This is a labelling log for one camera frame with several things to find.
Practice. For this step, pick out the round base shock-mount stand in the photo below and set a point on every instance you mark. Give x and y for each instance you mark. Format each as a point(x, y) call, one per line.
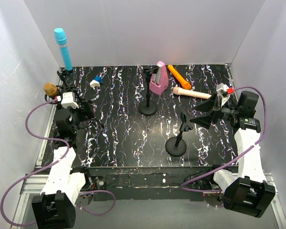
point(148, 107)

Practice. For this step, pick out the black tripod stand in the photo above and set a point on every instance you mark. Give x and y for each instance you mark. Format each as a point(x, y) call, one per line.
point(74, 91)
point(63, 74)

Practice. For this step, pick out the beige microphone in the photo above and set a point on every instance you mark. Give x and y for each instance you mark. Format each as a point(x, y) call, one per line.
point(181, 91)

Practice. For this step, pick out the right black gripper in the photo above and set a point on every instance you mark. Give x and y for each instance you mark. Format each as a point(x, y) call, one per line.
point(217, 111)

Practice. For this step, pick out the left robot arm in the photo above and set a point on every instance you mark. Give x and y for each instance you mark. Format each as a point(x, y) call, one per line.
point(54, 207)

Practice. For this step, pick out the white blue small microphone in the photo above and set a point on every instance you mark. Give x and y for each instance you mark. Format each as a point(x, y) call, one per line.
point(96, 82)

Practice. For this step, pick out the pink microphone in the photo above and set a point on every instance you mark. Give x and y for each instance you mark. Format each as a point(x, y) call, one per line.
point(159, 80)

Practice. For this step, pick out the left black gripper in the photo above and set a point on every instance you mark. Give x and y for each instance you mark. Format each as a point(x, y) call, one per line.
point(68, 87)

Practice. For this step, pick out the gold microphone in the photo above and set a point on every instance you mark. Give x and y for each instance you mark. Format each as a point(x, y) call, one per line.
point(51, 90)

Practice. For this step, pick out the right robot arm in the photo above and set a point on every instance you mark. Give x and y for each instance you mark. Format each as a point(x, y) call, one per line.
point(248, 193)

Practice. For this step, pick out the orange microphone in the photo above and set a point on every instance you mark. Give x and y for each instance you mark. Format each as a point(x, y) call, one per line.
point(185, 84)

